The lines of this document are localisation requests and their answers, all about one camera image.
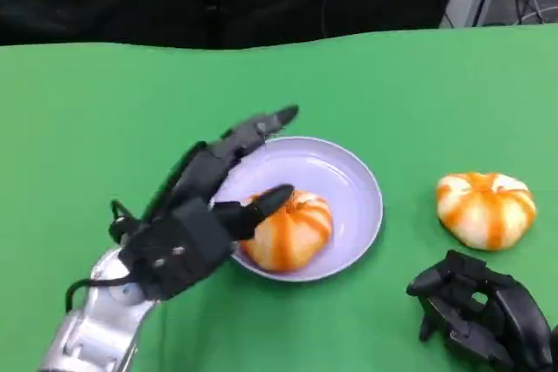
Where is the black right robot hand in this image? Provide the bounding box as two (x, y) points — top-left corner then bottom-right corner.
(405, 249), (555, 372)

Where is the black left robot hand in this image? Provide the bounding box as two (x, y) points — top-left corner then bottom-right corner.
(141, 105), (301, 243)

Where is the orange and white bread roll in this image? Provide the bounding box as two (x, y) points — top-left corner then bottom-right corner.
(239, 190), (335, 272)
(436, 171), (537, 252)

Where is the green table cloth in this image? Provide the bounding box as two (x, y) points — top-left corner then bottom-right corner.
(0, 23), (558, 372)

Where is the lilac plate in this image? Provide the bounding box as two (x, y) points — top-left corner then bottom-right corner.
(210, 136), (384, 282)

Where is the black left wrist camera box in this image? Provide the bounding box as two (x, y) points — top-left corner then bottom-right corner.
(118, 197), (235, 302)

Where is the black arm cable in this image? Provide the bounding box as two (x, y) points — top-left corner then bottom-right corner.
(108, 200), (139, 245)
(65, 274), (133, 315)

